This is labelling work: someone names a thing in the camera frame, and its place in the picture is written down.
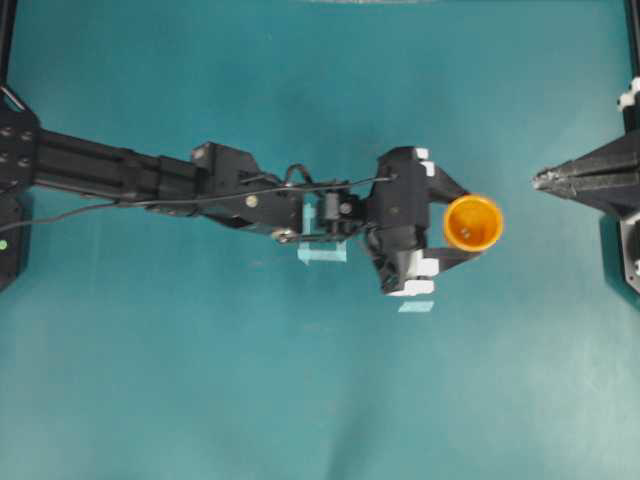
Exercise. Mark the light teal tape marker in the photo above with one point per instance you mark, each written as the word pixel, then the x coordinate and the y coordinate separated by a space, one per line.
pixel 308 252

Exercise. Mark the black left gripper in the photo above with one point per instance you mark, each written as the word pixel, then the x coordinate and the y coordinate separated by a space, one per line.
pixel 397 219

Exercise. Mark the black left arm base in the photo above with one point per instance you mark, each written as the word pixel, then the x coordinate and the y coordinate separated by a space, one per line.
pixel 19 132

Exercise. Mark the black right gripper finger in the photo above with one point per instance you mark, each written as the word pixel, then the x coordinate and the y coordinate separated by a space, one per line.
pixel 615 199
pixel 618 156

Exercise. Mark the orange plastic cup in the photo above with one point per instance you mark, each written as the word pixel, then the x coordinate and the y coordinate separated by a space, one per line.
pixel 473 223

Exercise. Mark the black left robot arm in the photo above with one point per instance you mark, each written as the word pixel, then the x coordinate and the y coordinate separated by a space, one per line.
pixel 219 183

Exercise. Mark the small teal tape strip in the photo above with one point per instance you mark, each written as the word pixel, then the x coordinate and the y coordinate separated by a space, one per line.
pixel 416 307

